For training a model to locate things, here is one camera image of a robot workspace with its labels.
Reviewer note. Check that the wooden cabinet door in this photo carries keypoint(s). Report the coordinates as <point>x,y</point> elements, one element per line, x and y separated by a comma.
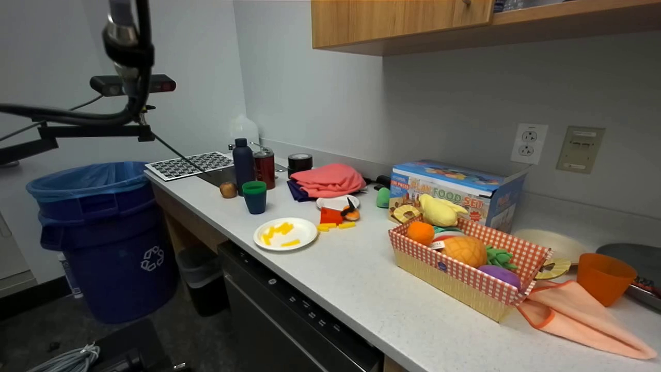
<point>399,20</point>

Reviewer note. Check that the coral red cloth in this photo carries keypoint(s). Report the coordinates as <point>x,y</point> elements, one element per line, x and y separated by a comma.
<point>327,179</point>

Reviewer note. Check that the orange toy fry holder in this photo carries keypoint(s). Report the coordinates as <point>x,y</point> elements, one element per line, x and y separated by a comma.
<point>331,217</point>

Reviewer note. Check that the toy with orange ball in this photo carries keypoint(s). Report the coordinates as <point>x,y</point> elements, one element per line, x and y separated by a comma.
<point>351,211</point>

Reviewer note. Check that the dark blue cloth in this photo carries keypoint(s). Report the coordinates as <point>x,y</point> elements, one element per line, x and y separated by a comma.
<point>298,193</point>

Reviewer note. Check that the black cylindrical jar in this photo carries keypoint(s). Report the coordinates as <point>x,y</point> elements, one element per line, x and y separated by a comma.
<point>301,163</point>

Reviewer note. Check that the black stapler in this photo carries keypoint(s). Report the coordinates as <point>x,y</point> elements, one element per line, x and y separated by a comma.
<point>376,182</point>

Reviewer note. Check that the white plate with fries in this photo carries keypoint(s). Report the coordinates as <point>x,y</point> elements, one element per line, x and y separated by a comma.
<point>303,229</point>

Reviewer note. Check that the yellow toy fry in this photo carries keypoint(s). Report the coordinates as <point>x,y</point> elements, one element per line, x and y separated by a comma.
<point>264,239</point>
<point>271,236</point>
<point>289,243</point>
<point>285,225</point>

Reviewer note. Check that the dark red jar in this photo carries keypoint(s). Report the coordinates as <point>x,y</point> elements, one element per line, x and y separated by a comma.
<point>264,167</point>

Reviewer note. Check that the green plastic cup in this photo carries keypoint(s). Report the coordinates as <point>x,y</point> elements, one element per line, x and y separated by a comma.
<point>254,187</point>

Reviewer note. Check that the dark blue plastic cup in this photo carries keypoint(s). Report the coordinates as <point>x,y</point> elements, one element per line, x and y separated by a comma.
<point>254,204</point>

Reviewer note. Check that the dark blue bottle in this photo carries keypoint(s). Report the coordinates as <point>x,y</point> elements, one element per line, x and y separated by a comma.
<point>242,163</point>

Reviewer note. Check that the small orange toy fruit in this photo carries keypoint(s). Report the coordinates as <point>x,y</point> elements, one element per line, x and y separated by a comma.
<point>419,232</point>

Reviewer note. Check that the small brown object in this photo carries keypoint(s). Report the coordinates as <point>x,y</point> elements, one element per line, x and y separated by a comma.
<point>228,191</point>

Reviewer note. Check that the translucent white bottle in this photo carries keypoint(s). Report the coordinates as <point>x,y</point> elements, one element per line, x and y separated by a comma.
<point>245,128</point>

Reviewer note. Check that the white red toy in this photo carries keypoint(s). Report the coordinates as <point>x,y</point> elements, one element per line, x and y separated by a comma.
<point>445,239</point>

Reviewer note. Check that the black dishwasher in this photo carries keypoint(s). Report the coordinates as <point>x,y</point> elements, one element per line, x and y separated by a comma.
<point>276,310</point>

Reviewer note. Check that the white grid drying rack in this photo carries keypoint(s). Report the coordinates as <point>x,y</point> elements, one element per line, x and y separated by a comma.
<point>188,165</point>

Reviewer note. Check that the blue toy food box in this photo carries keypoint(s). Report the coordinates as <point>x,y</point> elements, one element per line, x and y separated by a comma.
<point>475,188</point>

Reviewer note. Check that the large orange toy fruit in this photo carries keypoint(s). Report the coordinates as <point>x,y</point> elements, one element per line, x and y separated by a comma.
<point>465,251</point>

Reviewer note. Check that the small black trash bin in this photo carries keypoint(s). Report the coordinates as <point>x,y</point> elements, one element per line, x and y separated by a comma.
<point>203,275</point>

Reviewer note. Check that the red checkered cardboard basket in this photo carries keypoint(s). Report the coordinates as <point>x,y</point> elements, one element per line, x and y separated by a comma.
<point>456,281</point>

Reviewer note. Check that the green toy vegetable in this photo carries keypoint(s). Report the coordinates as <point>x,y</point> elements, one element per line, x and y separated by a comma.
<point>500,256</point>

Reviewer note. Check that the purple toy grapes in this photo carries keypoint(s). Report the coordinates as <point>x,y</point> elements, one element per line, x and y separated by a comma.
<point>500,275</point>

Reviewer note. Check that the cream white bowl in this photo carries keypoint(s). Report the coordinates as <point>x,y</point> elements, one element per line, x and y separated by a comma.
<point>555,243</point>

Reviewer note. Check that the yellow toy fruit slice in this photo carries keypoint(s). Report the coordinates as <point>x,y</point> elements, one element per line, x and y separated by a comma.
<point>555,269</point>

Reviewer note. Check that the blue recycling bin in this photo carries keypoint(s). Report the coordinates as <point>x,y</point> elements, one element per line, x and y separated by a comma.
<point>104,255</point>

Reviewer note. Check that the orange cloth napkin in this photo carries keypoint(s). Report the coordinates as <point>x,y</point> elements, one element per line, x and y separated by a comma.
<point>585,323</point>

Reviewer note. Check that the dark grey pan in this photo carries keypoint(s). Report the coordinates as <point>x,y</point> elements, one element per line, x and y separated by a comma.
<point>642,260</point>

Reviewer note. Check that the wooden wall cabinet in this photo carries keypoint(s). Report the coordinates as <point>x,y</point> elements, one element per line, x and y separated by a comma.
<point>399,24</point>

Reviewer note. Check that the white wall outlet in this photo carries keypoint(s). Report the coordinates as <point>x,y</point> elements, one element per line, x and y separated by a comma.
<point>529,142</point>

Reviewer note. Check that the beige switch plate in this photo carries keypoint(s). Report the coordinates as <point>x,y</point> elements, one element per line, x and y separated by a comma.
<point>581,149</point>

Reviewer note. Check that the black camera stand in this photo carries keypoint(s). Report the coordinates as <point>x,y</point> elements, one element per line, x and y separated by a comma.
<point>83,132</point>

